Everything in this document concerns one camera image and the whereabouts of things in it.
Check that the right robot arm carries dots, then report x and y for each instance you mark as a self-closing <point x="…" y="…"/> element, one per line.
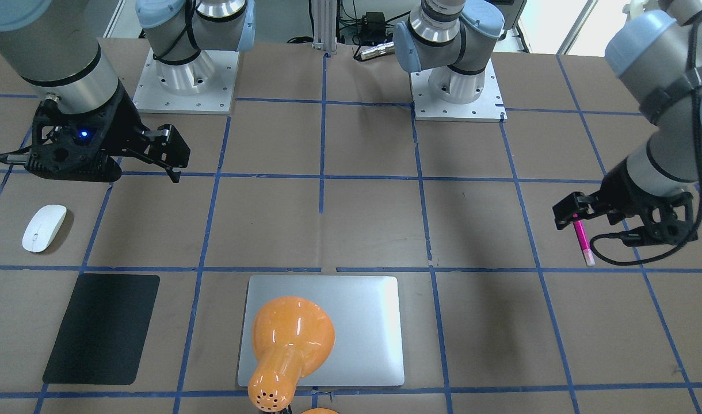
<point x="50" y="47"/>

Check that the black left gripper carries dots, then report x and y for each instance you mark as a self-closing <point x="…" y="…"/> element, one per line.
<point x="620" y="185"/>

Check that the black mousepad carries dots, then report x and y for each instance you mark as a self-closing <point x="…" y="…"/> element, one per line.
<point x="103" y="331"/>

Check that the orange desk lamp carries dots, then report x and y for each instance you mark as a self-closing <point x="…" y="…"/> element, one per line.
<point x="291" y="337"/>

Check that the pink pen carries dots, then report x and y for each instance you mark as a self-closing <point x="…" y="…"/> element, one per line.
<point x="584" y="243"/>

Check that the aluminium frame post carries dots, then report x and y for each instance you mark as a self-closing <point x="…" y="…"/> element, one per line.
<point x="324" y="24"/>

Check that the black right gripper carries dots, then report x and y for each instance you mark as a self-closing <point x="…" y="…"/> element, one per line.
<point x="119" y="125"/>

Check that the silver laptop notebook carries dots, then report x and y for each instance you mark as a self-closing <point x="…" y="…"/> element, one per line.
<point x="364" y="309"/>

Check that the white computer mouse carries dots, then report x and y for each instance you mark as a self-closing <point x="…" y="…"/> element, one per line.
<point x="43" y="227"/>

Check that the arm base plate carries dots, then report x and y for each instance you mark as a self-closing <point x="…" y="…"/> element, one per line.
<point x="443" y="95"/>
<point x="203" y="86"/>

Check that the silver flashlight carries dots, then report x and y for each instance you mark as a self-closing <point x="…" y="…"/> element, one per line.
<point x="374" y="52"/>

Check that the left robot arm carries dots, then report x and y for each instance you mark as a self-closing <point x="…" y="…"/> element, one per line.
<point x="657" y="56"/>

